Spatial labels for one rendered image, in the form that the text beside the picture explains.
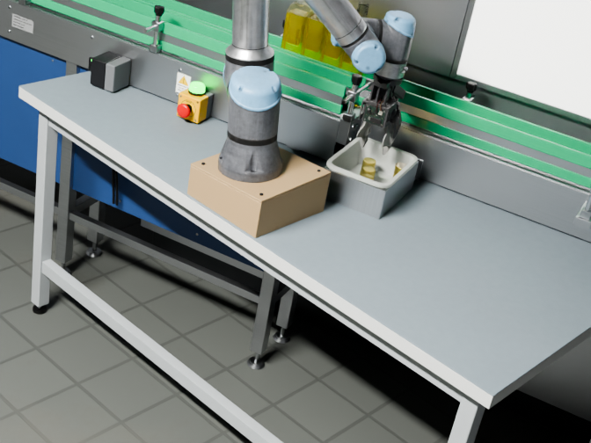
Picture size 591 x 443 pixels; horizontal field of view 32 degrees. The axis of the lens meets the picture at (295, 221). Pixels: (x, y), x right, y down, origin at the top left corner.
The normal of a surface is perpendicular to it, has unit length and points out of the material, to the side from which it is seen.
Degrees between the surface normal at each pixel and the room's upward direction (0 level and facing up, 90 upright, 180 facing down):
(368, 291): 0
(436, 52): 90
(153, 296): 0
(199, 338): 0
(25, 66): 90
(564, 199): 90
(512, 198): 90
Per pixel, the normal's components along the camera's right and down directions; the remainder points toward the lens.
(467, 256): 0.16, -0.85
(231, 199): -0.68, 0.27
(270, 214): 0.72, 0.44
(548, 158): -0.46, 0.38
